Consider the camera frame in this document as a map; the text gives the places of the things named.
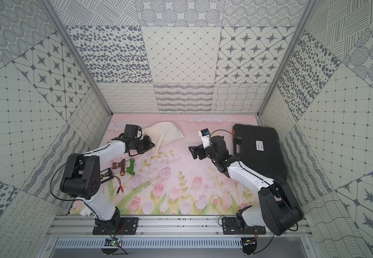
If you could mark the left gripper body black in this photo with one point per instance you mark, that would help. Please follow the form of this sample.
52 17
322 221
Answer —
143 144

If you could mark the aluminium mounting rail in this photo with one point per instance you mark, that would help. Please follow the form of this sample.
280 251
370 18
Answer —
156 226

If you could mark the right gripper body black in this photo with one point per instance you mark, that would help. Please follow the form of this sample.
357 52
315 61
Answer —
210 155

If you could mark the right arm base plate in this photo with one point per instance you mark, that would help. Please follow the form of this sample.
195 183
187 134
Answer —
232 226

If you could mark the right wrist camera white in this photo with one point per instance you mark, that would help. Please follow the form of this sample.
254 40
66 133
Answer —
205 135

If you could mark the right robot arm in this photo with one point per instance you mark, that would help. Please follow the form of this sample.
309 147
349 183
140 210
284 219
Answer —
278 209

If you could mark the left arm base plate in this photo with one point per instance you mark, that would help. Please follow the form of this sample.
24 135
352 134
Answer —
115 226

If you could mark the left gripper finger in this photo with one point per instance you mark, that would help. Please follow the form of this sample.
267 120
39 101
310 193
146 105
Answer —
147 140
146 147

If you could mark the red and black clip leads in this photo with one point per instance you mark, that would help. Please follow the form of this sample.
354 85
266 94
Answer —
120 190

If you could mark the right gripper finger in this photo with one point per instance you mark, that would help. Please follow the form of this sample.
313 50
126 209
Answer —
196 151
201 148

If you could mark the brown and green garden tool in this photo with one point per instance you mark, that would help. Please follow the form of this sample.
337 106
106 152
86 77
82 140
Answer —
125 166

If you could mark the small circuit board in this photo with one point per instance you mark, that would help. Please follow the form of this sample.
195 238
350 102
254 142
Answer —
112 243

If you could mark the white plastic pipe fitting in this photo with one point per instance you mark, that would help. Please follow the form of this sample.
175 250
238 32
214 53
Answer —
85 211

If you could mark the black plastic tool case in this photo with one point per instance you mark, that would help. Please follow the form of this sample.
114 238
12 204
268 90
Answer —
258 148

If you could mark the cream cloth soil bag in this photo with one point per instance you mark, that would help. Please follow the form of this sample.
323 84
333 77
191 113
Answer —
163 133

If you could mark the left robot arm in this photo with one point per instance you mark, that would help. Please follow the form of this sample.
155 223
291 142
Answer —
81 179

